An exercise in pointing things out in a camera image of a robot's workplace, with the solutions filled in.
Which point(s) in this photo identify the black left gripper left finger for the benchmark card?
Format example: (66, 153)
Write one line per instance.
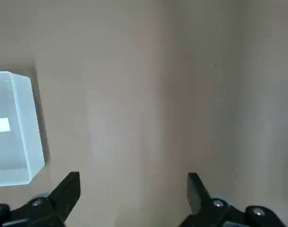
(58, 203)

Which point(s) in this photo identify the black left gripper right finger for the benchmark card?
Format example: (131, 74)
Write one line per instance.
(205, 205)

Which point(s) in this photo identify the clear plastic bin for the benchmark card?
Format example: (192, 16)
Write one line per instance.
(28, 142)

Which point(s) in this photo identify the small white square label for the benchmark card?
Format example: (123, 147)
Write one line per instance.
(3, 124)

